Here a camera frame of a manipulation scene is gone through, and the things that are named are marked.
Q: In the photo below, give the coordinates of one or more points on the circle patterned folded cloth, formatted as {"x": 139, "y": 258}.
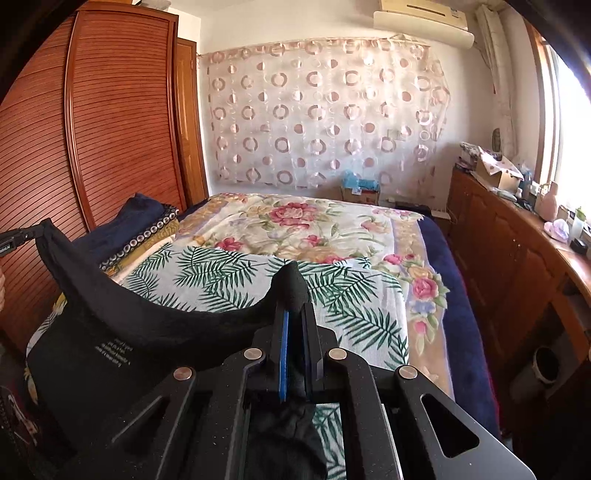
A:
{"x": 170, "y": 212}

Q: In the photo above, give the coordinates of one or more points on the wooden sideboard cabinet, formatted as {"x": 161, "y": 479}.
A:
{"x": 526, "y": 289}

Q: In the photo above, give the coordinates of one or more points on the cardboard box with blue items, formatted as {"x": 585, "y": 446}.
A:
{"x": 355, "y": 189}

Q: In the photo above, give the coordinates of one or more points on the palm leaf print blanket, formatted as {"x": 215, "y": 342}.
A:
{"x": 239, "y": 369}

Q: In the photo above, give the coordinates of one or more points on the white air conditioner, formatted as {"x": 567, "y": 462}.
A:
{"x": 427, "y": 20}

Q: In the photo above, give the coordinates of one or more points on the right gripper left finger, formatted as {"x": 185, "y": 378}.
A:
{"x": 271, "y": 372}

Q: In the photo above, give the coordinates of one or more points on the black t-shirt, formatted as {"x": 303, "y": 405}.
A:
{"x": 111, "y": 347}

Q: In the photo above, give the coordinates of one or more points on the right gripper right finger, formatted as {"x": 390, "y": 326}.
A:
{"x": 318, "y": 341}

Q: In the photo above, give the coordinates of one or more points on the navy folded blanket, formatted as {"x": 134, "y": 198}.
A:
{"x": 136, "y": 215}

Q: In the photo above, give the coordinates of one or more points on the floral quilt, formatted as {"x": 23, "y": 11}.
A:
{"x": 314, "y": 230}

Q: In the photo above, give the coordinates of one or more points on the navy bed sheet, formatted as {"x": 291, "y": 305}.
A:
{"x": 472, "y": 385}

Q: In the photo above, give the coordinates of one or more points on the yellow folded cloth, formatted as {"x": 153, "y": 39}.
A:
{"x": 139, "y": 247}

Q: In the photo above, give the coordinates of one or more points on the open cardboard box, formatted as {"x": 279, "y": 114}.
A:
{"x": 498, "y": 172}

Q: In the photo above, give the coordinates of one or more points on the pink bottle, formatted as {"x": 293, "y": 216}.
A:
{"x": 548, "y": 205}

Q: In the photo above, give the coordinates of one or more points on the circle pattern sheer curtain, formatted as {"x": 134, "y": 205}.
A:
{"x": 302, "y": 115}

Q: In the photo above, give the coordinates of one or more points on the wooden wardrobe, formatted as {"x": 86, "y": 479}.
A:
{"x": 105, "y": 108}

